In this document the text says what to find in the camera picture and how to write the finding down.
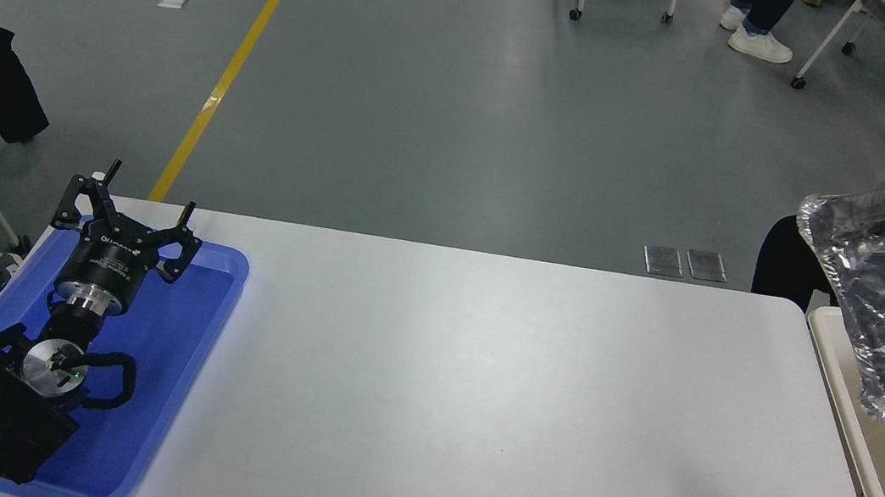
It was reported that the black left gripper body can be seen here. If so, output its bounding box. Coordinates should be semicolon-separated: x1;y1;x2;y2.
57;209;161;304

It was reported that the metal floor plate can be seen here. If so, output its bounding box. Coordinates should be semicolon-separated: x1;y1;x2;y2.
683;248;732;284
641;243;687;279

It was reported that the blue plastic tray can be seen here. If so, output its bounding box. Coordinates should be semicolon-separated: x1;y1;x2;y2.
0;215;253;497

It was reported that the standing person with white shoes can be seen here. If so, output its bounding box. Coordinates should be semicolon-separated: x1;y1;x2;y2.
715;0;803;66

